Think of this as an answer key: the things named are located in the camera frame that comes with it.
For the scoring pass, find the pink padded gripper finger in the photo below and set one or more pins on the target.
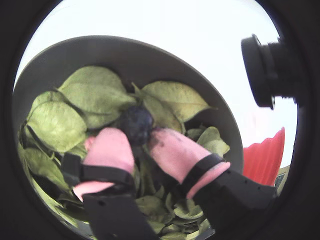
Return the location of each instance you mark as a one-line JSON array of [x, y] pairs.
[[175, 152], [110, 150]]

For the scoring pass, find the dark blueberry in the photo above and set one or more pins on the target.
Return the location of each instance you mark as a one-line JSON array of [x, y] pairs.
[[137, 122]]

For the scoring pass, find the pile of green leaves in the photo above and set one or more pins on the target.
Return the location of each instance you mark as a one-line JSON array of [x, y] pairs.
[[95, 92]]

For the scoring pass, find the red collapsible silicone cup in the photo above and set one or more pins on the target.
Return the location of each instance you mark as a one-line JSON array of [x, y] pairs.
[[265, 160]]

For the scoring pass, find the dark grey round bowl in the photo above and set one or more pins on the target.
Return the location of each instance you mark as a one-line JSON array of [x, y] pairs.
[[150, 60]]

